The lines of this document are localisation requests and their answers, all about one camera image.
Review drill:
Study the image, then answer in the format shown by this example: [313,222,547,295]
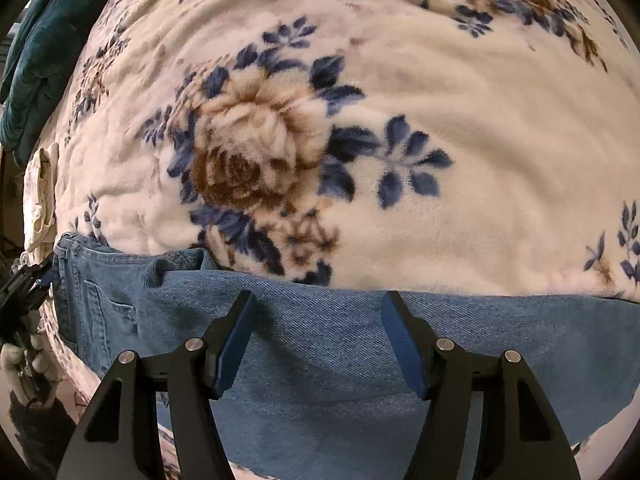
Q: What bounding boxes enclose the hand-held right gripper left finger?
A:
[56,289,261,480]

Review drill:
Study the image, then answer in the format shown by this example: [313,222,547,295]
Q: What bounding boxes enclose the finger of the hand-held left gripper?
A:
[27,259,59,293]

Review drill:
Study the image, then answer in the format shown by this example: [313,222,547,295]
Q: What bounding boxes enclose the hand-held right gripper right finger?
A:
[380,290,583,480]

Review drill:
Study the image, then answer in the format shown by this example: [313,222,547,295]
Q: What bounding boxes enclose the blue denim pants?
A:
[52,232,640,480]

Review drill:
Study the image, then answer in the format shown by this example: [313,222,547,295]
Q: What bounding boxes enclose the cream cloth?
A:
[22,142,62,256]

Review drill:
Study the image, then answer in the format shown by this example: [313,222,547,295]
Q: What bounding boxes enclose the teal velvet cloth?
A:
[0,0,133,166]

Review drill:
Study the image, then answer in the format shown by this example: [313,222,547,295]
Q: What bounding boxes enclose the floral fleece blanket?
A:
[22,0,640,480]

